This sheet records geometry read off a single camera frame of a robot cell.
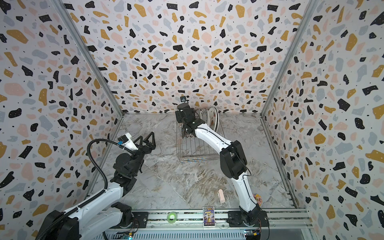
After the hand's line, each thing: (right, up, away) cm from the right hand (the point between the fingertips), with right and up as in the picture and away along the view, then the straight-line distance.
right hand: (184, 109), depth 91 cm
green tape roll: (-5, -57, -15) cm, 59 cm away
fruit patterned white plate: (+19, -5, +12) cm, 23 cm away
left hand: (-16, -14, -16) cm, 27 cm away
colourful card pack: (+14, -56, -18) cm, 61 cm away
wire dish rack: (+4, -25, +7) cm, 27 cm away
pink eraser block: (+21, -47, -11) cm, 53 cm away
